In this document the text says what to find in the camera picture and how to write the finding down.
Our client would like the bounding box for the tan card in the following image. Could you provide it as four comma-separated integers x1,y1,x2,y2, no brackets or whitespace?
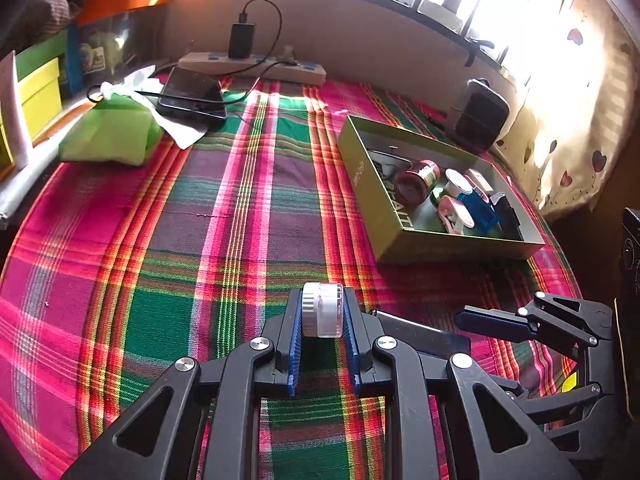
375,310,471,361

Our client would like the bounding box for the clear plastic storage box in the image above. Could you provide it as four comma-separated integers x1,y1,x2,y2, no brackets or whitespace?
65,7,166,98

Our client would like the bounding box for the black phone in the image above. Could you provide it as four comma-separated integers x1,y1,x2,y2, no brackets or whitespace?
156,66,228,123

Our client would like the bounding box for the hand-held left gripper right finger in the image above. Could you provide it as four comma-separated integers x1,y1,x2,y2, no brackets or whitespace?
341,290,583,480

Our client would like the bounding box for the yellow-green cardboard box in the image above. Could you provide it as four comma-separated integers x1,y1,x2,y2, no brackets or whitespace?
0,35,68,171

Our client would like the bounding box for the black power adapter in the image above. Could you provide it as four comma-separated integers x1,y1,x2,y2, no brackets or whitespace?
228,22,257,59

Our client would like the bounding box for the beige power strip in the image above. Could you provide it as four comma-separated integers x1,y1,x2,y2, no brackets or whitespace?
178,50,327,86

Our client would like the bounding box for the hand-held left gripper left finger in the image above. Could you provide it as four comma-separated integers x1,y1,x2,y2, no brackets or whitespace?
60,287,306,480

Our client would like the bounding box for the plaid blanket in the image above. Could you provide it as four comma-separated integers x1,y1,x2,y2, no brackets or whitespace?
0,72,583,480

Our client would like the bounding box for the black rectangular device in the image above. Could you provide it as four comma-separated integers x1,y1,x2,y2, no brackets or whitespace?
492,192,523,241

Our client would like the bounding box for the blue transparent usb tester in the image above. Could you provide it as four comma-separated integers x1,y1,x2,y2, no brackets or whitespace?
457,191,501,237

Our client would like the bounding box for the cream curtain with hearts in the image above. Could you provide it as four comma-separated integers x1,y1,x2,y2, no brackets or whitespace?
500,0,636,218

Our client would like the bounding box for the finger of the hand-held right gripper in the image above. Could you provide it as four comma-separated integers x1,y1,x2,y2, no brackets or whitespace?
487,375,601,423
455,291,616,348

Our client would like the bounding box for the red green tin can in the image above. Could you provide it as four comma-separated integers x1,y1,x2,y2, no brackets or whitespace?
394,159,441,207

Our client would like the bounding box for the green tissue pack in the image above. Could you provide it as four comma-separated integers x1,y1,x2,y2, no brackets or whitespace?
59,94,165,167

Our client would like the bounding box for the dark patterned cloth bag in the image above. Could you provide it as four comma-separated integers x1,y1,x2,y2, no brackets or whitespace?
0,0,81,53

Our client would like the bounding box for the pink earphone cable winder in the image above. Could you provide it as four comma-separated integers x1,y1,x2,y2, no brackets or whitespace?
437,195,475,235

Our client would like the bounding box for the green white wire spool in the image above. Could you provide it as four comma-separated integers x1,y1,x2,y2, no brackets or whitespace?
431,167,473,206

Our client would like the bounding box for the black strap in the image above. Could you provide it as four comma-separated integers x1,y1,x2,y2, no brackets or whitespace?
462,37,496,68

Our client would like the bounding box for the black charging cable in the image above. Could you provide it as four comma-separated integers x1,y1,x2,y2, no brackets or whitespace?
86,0,301,111

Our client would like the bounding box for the white tissue sheet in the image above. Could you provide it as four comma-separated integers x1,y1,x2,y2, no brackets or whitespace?
100,65,211,150

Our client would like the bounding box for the green white cardboard box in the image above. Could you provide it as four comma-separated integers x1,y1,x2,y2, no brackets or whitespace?
336,114,546,263

